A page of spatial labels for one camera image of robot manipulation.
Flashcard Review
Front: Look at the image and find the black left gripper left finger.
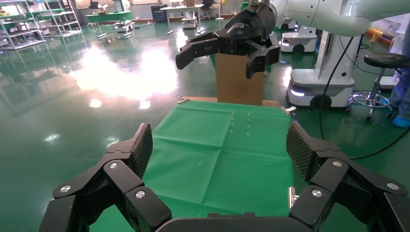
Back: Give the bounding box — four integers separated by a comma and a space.
38, 123, 172, 232

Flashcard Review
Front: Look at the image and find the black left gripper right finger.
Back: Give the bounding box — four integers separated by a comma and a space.
286, 121, 410, 232

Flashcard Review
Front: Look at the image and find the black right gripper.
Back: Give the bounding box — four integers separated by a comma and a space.
175, 1, 281, 80

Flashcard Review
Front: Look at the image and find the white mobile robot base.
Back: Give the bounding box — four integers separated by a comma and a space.
113, 19, 136, 33
181, 12, 198, 30
280, 24, 318, 55

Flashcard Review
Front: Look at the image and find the cardboard box with circle logo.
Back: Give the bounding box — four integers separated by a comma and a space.
215, 53, 266, 107

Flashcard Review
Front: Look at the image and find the white table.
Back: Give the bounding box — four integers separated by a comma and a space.
159, 3, 205, 34

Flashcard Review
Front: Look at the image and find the black cabinet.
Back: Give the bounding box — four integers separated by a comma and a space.
150, 3, 168, 23

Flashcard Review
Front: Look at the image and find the white robot body wheeled base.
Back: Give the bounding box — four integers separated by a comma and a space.
286, 31, 363, 110

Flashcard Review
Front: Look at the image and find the green table cloth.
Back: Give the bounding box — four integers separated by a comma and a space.
89, 100, 295, 232

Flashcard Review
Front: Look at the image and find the person in blue trousers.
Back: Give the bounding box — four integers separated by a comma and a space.
388, 19, 410, 130

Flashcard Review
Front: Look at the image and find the green covered table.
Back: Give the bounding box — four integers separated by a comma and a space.
84, 10, 133, 26

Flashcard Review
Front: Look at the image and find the black round stool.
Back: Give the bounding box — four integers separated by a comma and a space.
345, 52, 410, 123

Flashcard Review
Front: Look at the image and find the orange yellow pipe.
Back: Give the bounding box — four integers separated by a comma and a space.
366, 27, 395, 49

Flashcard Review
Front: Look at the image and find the white metal storage rack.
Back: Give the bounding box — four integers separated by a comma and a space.
0, 0, 47, 51
27, 0, 83, 37

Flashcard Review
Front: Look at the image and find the long black cable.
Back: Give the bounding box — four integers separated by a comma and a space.
319, 34, 410, 161

